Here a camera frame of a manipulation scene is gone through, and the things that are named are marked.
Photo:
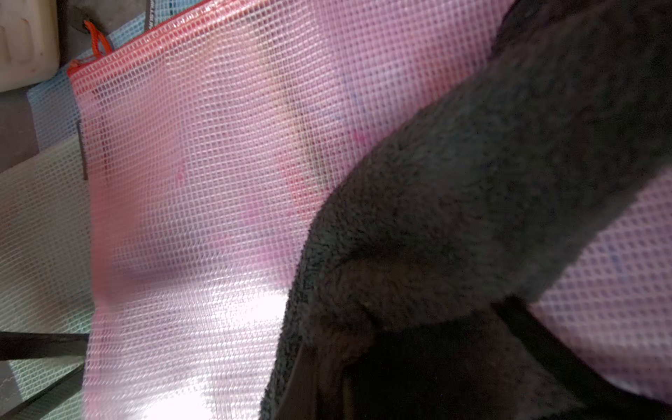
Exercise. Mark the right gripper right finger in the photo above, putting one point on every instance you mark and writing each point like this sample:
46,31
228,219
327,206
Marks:
600,399

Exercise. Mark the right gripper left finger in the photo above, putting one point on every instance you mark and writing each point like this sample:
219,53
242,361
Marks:
315,389

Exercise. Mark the dark grey cloth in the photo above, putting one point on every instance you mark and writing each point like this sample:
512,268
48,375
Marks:
493,189

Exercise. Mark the pink mesh document bag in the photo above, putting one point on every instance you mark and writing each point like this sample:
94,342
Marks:
211,143

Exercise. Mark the green mesh document bag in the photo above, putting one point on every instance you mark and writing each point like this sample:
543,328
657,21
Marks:
45,244

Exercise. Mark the pink calculator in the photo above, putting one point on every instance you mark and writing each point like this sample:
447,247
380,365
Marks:
29,42

